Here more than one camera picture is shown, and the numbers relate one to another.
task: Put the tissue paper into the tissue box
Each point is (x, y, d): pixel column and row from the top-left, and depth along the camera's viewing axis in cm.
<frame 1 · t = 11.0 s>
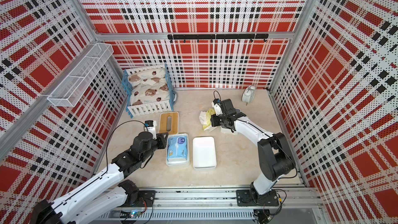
left hand: (168, 133, 81), fingers open
right hand: (213, 118, 90), fingers closed
wooden tissue box lid: (162, 122, 98), point 6 cm above the table
blue tissue paper pack: (177, 147, 87), point 6 cm above the table
yellow tissue paper pack: (205, 117, 96), point 10 cm above the table
bear print pillow: (148, 86, 113), point 9 cm above the table
white soap dispenser bottle: (248, 94, 106), point 11 cm above the table

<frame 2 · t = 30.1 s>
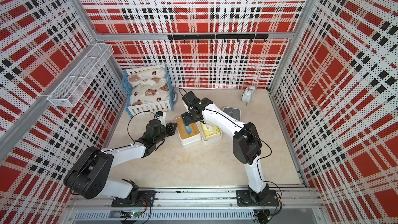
left hand: (179, 123, 91), fingers closed
right hand: (192, 117, 88), fingers open
wooden tissue box lid: (182, 131, 90), point 9 cm above the table
blue tissue paper pack: (188, 129, 93), point 7 cm above the table
yellow tissue paper pack: (210, 129, 93), point 7 cm above the table
the other named things where they were.

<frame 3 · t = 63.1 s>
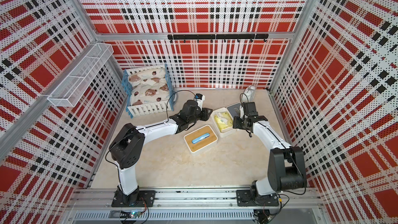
left hand: (211, 109, 90), fingers open
right hand: (239, 122, 90), fingers open
wooden tissue box lid: (198, 132, 92), point 6 cm above the table
blue tissue paper pack: (204, 136, 92), point 5 cm above the table
yellow tissue paper pack: (223, 120, 97), point 7 cm above the table
the other named things where they were.

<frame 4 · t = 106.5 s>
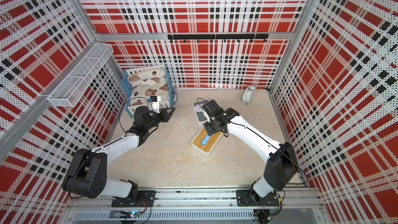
left hand: (177, 108, 85), fingers closed
right hand: (214, 126, 81), fingers open
blue tissue paper pack: (205, 140, 90), point 5 cm above the table
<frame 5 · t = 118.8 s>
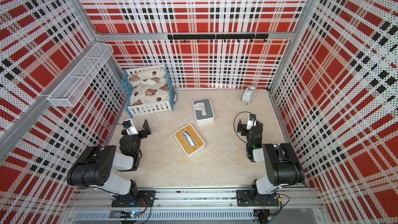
left hand: (141, 121, 90), fingers open
right hand: (249, 118, 92), fingers open
blue tissue paper pack: (190, 141, 88), point 7 cm above the table
